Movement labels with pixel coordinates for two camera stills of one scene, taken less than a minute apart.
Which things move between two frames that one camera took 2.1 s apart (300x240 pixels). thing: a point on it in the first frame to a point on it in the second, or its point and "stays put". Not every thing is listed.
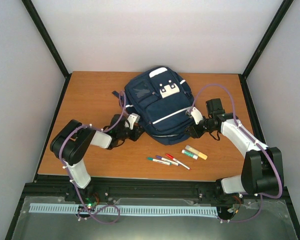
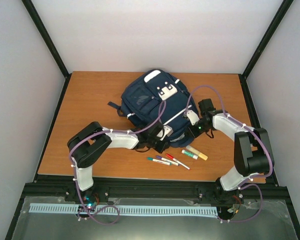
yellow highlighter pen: [196, 152] stays put
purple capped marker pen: [166, 160] stays put
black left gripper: [137, 130] to [165, 146]
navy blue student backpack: [160, 99] stays put
